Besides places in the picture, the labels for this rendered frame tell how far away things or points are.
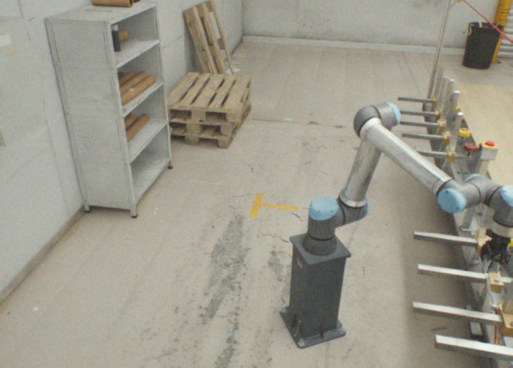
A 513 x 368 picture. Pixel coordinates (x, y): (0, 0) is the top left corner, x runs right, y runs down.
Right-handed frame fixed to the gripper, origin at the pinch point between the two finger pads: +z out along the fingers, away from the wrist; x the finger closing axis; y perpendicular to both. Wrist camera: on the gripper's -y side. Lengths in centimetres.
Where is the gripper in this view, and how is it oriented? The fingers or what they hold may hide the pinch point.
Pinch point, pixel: (487, 269)
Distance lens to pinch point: 200.5
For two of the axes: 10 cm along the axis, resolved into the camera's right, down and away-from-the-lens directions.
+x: 9.8, 1.2, -1.7
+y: -2.0, 4.8, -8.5
